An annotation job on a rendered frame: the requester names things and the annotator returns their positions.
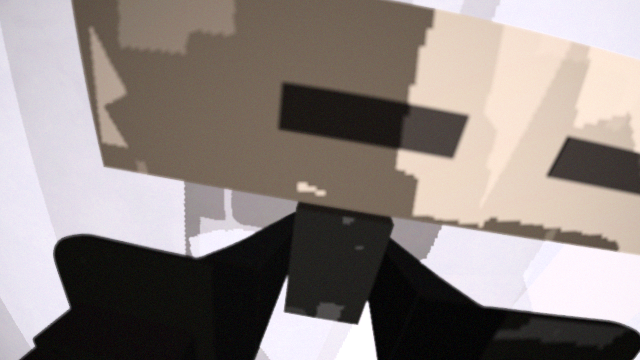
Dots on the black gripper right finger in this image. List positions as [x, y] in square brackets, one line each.
[417, 315]

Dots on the black two-prong plug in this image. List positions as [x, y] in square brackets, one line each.
[334, 260]

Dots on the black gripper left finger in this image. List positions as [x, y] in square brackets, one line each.
[225, 298]

